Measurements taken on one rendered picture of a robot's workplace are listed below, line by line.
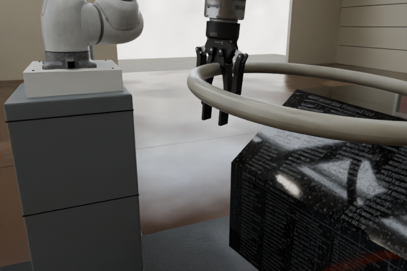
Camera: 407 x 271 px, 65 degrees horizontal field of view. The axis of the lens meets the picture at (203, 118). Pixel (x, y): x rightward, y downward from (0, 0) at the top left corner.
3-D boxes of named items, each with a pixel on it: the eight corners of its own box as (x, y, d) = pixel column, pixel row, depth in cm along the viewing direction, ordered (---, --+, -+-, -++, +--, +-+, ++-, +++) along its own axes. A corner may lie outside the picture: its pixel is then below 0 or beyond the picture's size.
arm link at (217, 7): (231, -9, 63) (228, 23, 65) (255, -5, 70) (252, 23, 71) (195, -10, 68) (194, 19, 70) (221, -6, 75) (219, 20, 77)
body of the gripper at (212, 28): (197, 18, 70) (195, 60, 73) (229, 21, 65) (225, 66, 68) (218, 19, 76) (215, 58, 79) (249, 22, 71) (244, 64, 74)
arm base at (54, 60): (42, 71, 107) (40, 54, 105) (42, 63, 126) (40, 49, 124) (99, 69, 114) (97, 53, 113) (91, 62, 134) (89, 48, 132)
